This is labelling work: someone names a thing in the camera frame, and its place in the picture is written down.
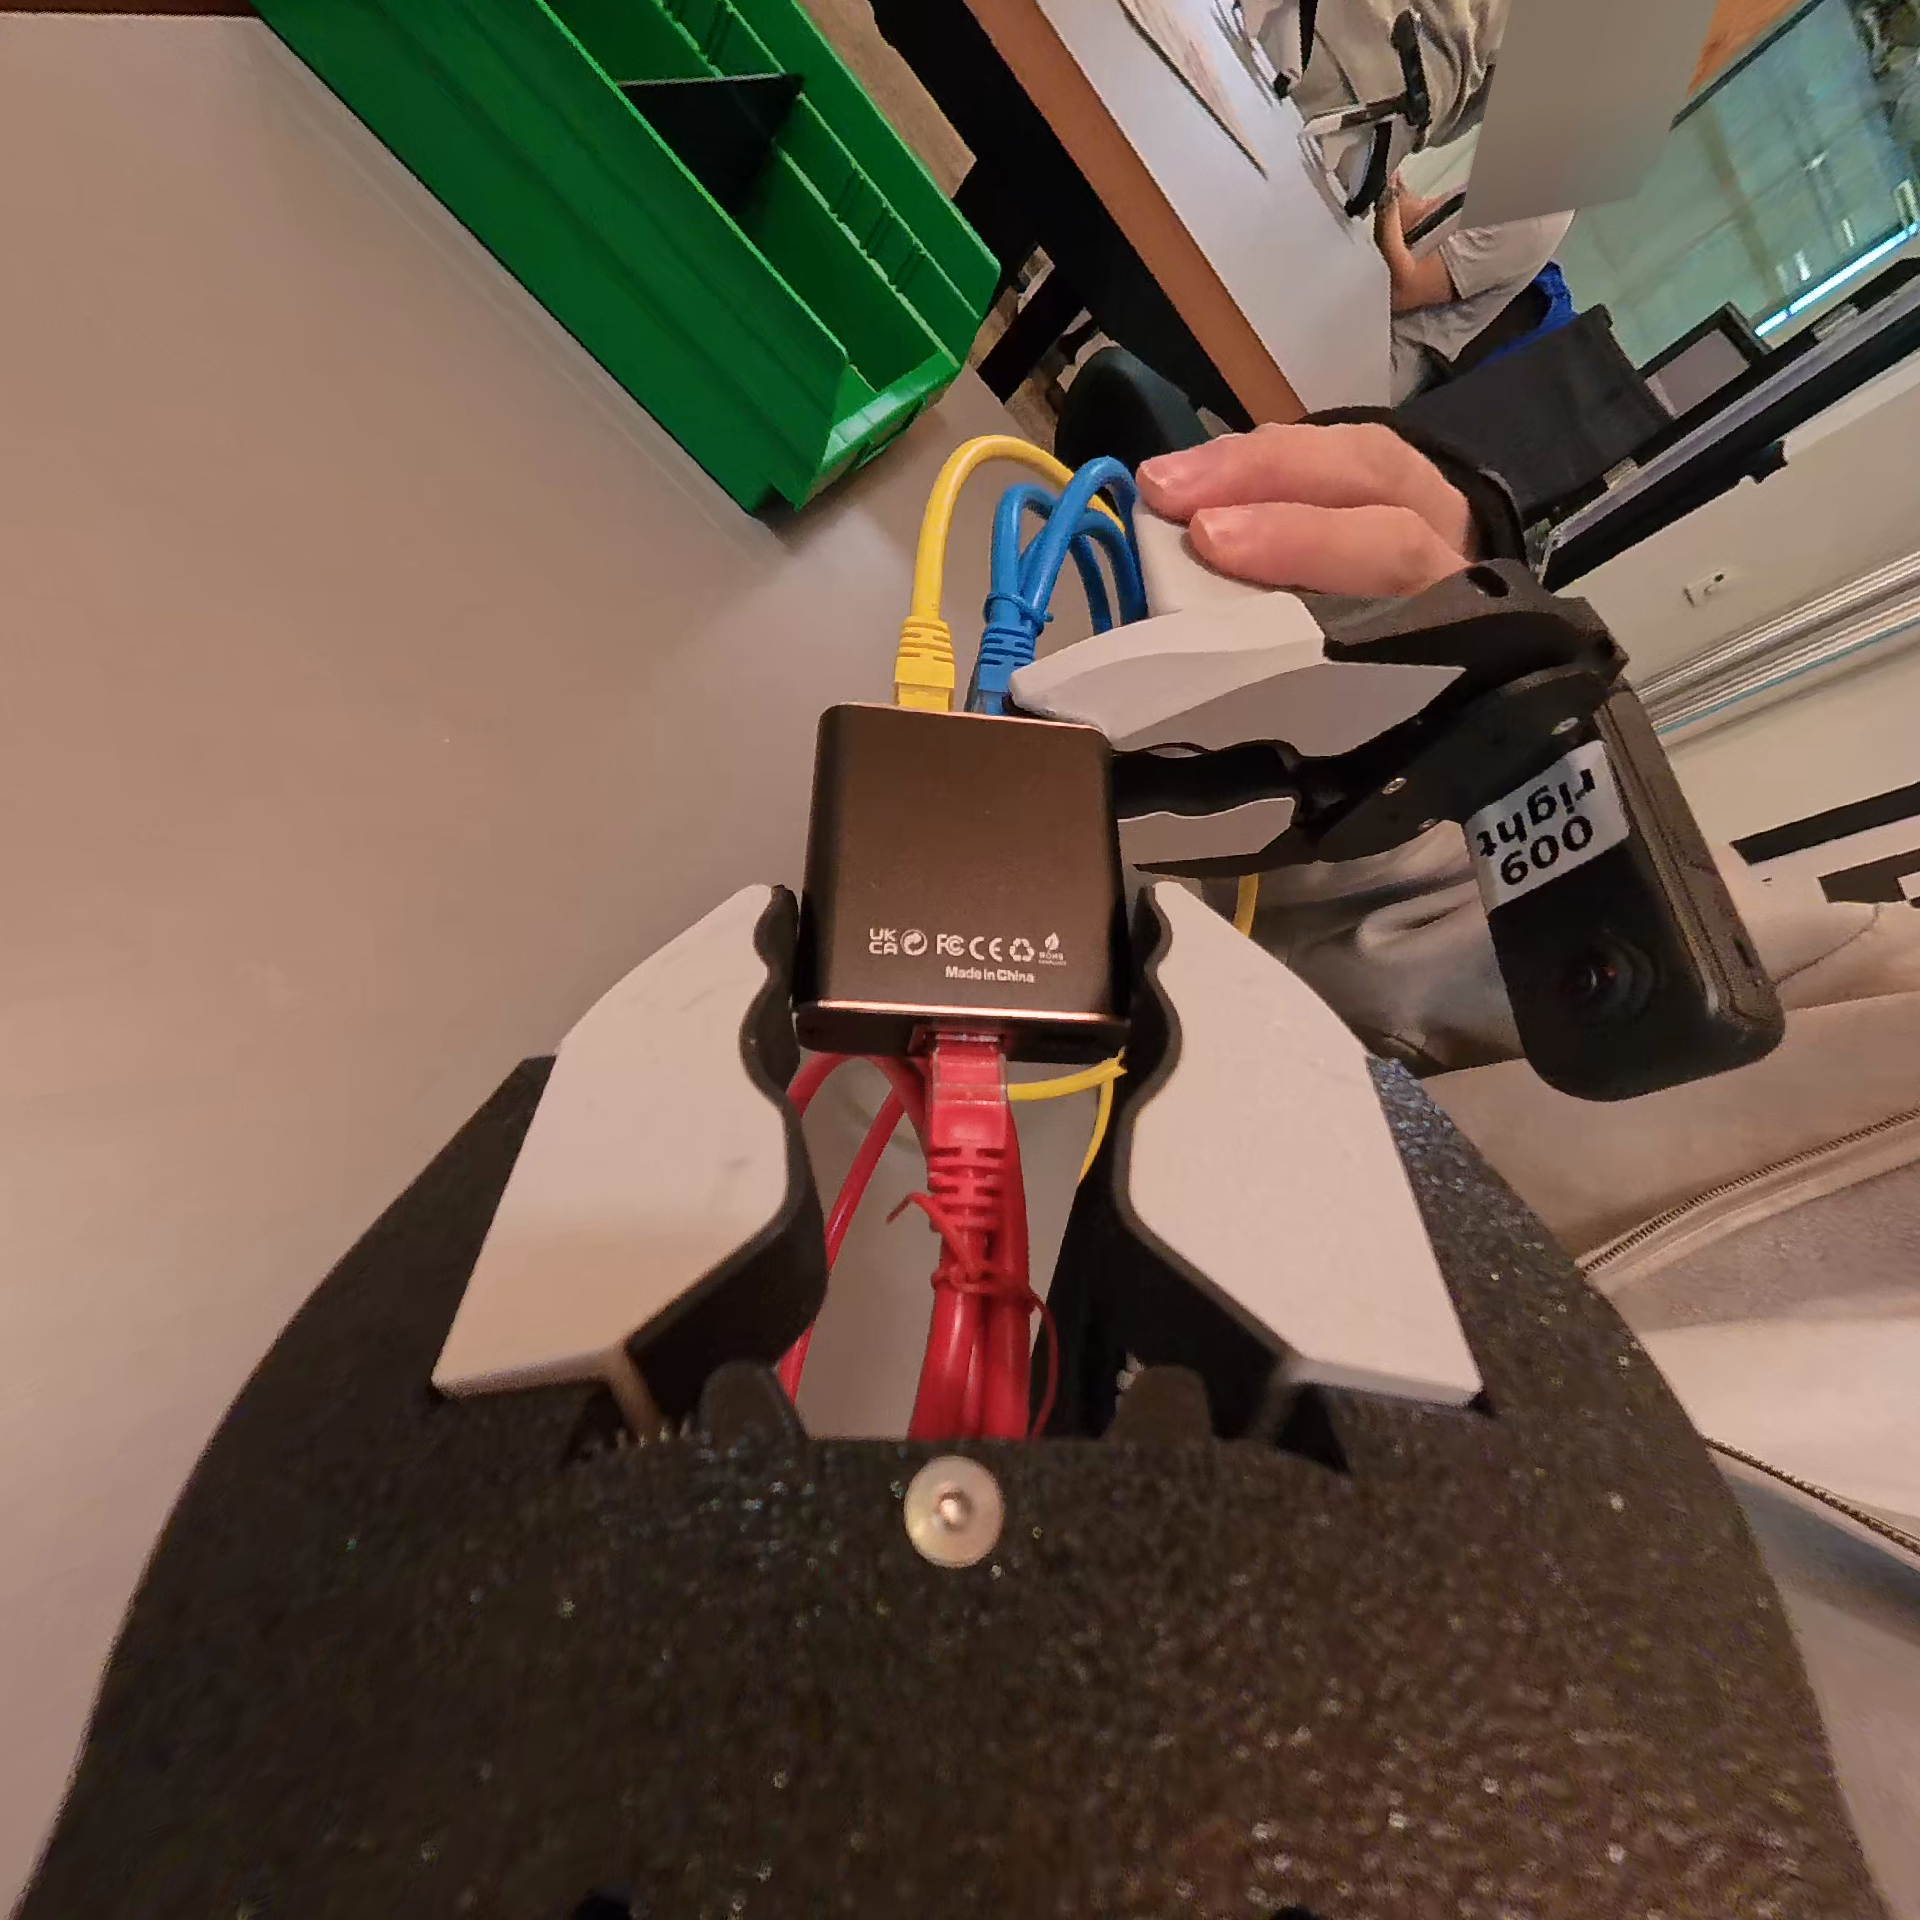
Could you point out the person's right hand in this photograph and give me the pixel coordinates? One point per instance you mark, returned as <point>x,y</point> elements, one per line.
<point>1320,511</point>

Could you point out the black ethernet splitter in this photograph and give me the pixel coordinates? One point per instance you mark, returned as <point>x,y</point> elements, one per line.
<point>961,839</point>

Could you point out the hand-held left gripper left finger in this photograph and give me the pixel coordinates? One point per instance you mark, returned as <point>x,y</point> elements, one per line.
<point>629,1184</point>

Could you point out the green plastic bin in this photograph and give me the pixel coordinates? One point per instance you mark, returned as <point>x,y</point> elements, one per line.
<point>600,224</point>

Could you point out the black office chair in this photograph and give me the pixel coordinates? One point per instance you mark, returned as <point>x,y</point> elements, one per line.
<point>1560,389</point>

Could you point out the person's grey zip hoodie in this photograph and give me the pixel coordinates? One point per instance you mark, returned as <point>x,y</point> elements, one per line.
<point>1725,1141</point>

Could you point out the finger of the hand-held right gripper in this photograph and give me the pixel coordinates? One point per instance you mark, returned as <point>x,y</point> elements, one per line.
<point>1170,674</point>
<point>1214,833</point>

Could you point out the black framed sign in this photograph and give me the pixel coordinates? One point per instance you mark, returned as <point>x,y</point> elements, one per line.
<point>1862,877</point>

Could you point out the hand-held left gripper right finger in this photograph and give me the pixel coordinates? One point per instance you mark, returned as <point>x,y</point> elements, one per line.
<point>1290,1200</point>

